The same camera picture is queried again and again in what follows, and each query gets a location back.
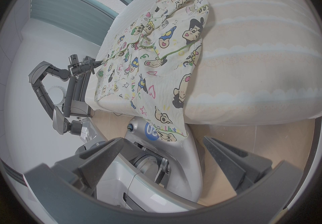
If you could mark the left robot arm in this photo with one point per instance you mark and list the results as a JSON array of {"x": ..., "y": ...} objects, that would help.
[{"x": 40, "y": 72}]

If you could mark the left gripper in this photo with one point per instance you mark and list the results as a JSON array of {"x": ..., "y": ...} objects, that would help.
[{"x": 87, "y": 67}]

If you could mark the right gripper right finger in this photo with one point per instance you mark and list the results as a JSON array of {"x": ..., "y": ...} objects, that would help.
[{"x": 231, "y": 165}]

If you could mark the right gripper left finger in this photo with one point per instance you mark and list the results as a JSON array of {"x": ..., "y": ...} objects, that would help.
[{"x": 98, "y": 162}]

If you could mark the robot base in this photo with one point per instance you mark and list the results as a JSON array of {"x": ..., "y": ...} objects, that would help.
[{"x": 181, "y": 167}]

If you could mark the white printed pyjama top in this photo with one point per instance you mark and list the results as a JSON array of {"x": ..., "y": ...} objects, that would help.
[{"x": 156, "y": 67}]

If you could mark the bed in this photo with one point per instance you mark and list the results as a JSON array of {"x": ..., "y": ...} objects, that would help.
[{"x": 251, "y": 54}]

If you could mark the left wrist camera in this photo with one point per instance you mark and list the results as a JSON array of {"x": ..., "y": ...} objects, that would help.
[{"x": 87, "y": 59}]

